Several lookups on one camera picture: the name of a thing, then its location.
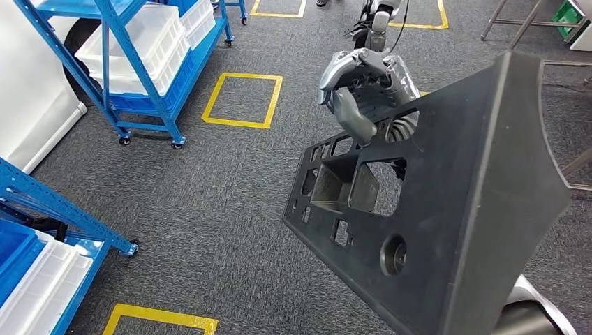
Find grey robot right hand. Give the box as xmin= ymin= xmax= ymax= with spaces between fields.
xmin=318 ymin=47 xmax=422 ymax=148

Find black plastic plate bracket part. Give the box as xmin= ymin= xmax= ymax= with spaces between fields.
xmin=283 ymin=50 xmax=573 ymax=335

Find blue metal shelf rack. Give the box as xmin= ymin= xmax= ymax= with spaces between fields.
xmin=210 ymin=0 xmax=249 ymax=25
xmin=13 ymin=0 xmax=235 ymax=150
xmin=0 ymin=157 xmax=140 ymax=335

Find yellow floor tape square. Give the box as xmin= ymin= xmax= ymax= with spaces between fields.
xmin=201 ymin=72 xmax=284 ymax=131
xmin=101 ymin=302 xmax=219 ymax=335

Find white plastic bin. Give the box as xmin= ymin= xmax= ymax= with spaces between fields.
xmin=75 ymin=4 xmax=191 ymax=96
xmin=177 ymin=0 xmax=217 ymax=50
xmin=0 ymin=233 xmax=80 ymax=335
xmin=27 ymin=254 xmax=94 ymax=335

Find green plastic crate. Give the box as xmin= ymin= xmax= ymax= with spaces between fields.
xmin=552 ymin=0 xmax=584 ymax=42

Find white car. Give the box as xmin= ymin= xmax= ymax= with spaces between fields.
xmin=0 ymin=0 xmax=103 ymax=174

